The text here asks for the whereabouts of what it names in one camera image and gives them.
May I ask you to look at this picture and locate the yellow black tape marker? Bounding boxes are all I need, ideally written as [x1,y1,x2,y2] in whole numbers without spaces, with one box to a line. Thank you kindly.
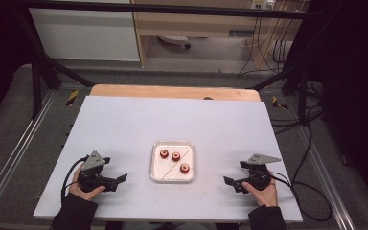
[65,89,80,107]
[271,95,289,110]

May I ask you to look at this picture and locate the light wooden desk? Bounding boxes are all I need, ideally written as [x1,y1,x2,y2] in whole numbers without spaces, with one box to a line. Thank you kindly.
[130,0,311,69]

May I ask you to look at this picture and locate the person's left hand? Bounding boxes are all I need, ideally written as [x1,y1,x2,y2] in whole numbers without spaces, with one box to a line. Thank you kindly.
[68,166,107,202]

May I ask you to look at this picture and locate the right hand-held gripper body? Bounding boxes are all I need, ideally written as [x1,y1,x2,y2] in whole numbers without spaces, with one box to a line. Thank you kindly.
[236,153,283,193]

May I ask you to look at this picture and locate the hand-held gripper black cable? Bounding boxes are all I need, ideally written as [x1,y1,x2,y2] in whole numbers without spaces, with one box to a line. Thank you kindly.
[60,155,90,201]
[267,108,334,223]

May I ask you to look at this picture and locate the white chair base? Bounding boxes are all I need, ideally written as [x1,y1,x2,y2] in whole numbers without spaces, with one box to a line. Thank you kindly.
[157,34,193,51]

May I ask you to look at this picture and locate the left hand-held gripper black cable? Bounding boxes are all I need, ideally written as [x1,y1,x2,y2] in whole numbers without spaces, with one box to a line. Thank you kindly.
[60,155,90,201]

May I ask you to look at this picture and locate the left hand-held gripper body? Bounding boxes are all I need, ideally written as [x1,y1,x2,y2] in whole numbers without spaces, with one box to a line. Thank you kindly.
[76,150,115,194]

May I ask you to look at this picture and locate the white board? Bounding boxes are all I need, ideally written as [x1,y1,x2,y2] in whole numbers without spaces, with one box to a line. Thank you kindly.
[33,95,304,224]

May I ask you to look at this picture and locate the right hand-held gripper black cable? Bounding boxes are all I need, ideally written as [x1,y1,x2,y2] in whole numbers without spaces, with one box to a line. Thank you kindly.
[267,108,334,223]

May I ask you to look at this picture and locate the thin string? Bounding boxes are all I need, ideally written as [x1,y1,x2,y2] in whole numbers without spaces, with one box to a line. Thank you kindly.
[153,148,194,180]

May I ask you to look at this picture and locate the wooden table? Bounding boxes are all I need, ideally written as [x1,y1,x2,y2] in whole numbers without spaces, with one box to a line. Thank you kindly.
[89,83,263,103]

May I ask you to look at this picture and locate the aluminium floor rail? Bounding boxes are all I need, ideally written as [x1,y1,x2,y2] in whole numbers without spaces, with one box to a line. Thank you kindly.
[296,126,357,230]
[0,90,58,219]

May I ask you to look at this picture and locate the white square tray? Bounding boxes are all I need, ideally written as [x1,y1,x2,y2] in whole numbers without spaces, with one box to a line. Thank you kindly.
[149,140,196,184]

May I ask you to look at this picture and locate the white cabinet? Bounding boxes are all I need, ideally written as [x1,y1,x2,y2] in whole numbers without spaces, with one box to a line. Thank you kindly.
[28,0,141,62]

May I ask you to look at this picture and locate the black floor cables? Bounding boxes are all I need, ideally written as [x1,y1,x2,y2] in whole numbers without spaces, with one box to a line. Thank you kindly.
[268,80,325,136]

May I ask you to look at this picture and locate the black frame crossbar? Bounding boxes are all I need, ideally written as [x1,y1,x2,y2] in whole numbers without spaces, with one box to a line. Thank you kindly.
[18,0,315,20]

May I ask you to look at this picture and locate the black frame stand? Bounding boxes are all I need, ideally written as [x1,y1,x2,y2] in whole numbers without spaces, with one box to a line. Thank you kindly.
[251,54,311,127]
[14,5,96,120]

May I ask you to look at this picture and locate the person's right hand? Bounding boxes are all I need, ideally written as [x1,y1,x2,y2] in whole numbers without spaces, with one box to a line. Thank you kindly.
[241,178,279,208]

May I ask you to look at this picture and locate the white power strip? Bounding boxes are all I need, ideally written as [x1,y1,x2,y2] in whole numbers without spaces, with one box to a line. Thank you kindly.
[250,0,276,11]

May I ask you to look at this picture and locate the bundle of hanging cables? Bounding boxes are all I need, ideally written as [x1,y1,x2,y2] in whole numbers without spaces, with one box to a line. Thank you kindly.
[237,14,302,77]

